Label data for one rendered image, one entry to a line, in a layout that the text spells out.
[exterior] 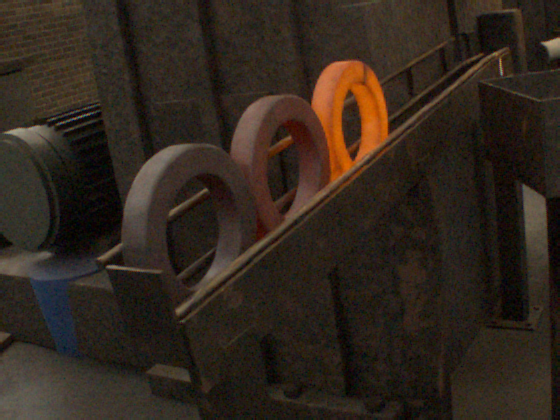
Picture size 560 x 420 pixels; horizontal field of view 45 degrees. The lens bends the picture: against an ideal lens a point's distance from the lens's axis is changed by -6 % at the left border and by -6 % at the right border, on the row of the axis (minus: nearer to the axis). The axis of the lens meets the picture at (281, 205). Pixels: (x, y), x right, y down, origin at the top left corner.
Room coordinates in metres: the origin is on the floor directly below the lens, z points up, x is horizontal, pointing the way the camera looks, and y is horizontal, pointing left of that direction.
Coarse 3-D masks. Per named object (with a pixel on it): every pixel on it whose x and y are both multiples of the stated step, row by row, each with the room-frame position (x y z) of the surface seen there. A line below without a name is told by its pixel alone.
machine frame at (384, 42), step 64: (128, 0) 1.56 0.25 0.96; (192, 0) 1.42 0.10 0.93; (256, 0) 1.37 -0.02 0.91; (320, 0) 1.30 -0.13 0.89; (384, 0) 1.34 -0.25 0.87; (448, 0) 1.68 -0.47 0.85; (128, 64) 1.55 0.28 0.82; (192, 64) 1.44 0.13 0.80; (256, 64) 1.39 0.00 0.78; (320, 64) 1.31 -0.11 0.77; (384, 64) 1.29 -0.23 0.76; (128, 128) 1.56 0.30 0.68; (192, 128) 1.48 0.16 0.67; (128, 192) 1.62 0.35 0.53; (192, 192) 1.50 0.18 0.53; (448, 192) 1.50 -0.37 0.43; (192, 256) 1.52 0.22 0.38; (384, 256) 1.26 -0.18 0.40; (448, 256) 1.47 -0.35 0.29; (320, 320) 1.32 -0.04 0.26; (384, 320) 1.27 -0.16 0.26; (448, 320) 1.44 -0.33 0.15; (320, 384) 1.37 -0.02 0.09; (384, 384) 1.28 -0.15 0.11
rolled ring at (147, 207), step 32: (160, 160) 0.69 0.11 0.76; (192, 160) 0.71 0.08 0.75; (224, 160) 0.75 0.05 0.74; (160, 192) 0.66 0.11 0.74; (224, 192) 0.75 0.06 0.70; (128, 224) 0.65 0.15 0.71; (160, 224) 0.65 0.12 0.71; (224, 224) 0.77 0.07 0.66; (256, 224) 0.78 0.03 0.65; (128, 256) 0.64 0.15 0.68; (160, 256) 0.65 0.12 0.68; (224, 256) 0.75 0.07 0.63; (192, 288) 0.71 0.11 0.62
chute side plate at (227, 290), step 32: (512, 64) 1.68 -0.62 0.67; (448, 96) 1.28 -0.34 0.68; (416, 128) 1.12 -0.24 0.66; (448, 128) 1.25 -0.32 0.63; (384, 160) 1.01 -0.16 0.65; (416, 160) 1.11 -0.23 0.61; (352, 192) 0.92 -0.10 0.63; (384, 192) 1.00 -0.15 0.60; (320, 224) 0.84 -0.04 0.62; (352, 224) 0.91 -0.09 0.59; (288, 256) 0.77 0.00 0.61; (320, 256) 0.83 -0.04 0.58; (224, 288) 0.67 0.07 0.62; (256, 288) 0.72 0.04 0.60; (288, 288) 0.77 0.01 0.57; (192, 320) 0.63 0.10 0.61; (224, 320) 0.67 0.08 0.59; (256, 320) 0.71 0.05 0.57; (192, 352) 0.62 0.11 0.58
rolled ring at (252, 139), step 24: (288, 96) 0.87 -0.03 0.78; (240, 120) 0.83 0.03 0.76; (264, 120) 0.82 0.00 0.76; (288, 120) 0.86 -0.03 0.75; (312, 120) 0.91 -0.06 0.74; (240, 144) 0.81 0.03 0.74; (264, 144) 0.81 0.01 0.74; (312, 144) 0.91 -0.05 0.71; (264, 168) 0.81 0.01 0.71; (312, 168) 0.91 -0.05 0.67; (264, 192) 0.80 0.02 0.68; (312, 192) 0.90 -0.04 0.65; (264, 216) 0.79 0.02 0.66; (288, 216) 0.87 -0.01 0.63
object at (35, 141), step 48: (0, 144) 2.02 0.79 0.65; (48, 144) 2.00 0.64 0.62; (96, 144) 2.10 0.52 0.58; (0, 192) 2.05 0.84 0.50; (48, 192) 1.93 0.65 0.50; (96, 192) 2.07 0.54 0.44; (48, 240) 1.98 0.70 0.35; (96, 240) 2.09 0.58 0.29; (0, 288) 2.06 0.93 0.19; (96, 288) 1.79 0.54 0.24; (48, 336) 1.95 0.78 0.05; (96, 336) 1.82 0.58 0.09
